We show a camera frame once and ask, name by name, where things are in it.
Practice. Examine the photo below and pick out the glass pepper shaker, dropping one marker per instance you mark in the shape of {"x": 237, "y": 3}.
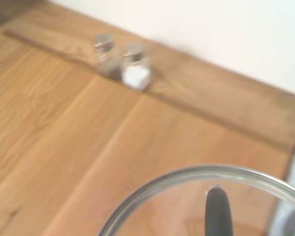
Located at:
{"x": 109, "y": 64}

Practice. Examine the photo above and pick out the glass salt shaker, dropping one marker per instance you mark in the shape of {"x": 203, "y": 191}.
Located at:
{"x": 136, "y": 73}

